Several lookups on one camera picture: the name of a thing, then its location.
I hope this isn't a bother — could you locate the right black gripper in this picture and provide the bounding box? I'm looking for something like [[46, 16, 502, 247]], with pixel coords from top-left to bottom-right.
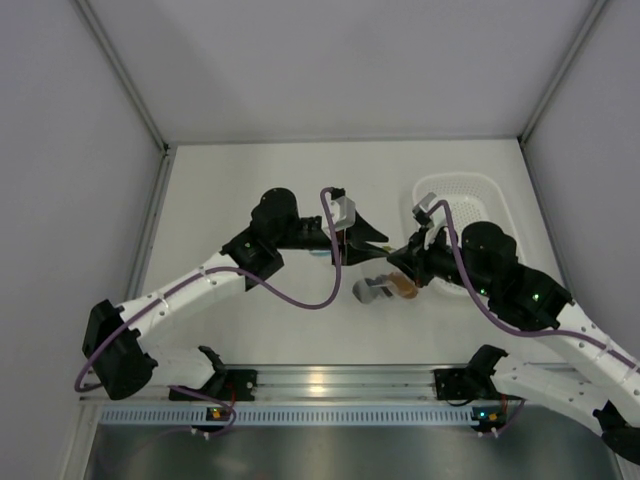
[[388, 222, 495, 297]]

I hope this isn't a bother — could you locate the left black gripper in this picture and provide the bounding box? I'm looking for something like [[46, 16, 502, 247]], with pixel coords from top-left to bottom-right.
[[274, 208, 388, 268]]

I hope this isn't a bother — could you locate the orange fake food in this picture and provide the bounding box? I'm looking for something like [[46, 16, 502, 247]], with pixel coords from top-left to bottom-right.
[[386, 272, 419, 300]]

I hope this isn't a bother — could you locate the clear zip top bag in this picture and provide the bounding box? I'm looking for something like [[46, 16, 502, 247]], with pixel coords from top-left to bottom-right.
[[338, 245, 406, 305]]

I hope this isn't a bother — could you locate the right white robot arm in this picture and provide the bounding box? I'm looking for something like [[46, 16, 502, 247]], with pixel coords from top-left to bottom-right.
[[388, 221, 639, 463]]

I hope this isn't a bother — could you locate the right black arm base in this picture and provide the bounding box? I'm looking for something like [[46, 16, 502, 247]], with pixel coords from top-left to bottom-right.
[[433, 368, 476, 402]]

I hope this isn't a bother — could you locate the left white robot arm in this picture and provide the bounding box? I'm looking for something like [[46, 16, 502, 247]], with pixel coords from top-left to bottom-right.
[[74, 187, 389, 401]]

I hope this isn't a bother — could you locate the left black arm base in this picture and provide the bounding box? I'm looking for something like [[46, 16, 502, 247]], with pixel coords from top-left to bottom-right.
[[195, 368, 258, 402]]

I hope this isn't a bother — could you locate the white perforated plastic basket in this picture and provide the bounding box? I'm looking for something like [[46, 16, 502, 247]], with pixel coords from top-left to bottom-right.
[[399, 171, 527, 299]]

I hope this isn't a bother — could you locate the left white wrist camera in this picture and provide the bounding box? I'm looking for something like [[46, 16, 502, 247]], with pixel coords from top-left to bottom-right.
[[323, 188, 356, 234]]

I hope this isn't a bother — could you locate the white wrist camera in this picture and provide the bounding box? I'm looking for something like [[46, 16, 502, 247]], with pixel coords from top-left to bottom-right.
[[412, 192, 441, 228], [323, 188, 356, 234]]

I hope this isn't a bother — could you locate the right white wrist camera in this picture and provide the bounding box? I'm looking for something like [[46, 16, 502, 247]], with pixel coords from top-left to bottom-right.
[[412, 192, 441, 228]]

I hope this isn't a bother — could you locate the aluminium mounting rail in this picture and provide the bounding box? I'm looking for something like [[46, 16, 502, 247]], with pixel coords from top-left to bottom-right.
[[84, 363, 581, 404]]

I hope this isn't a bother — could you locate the white slotted cable duct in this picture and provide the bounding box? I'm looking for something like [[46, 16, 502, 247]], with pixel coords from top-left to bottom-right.
[[100, 405, 505, 427]]

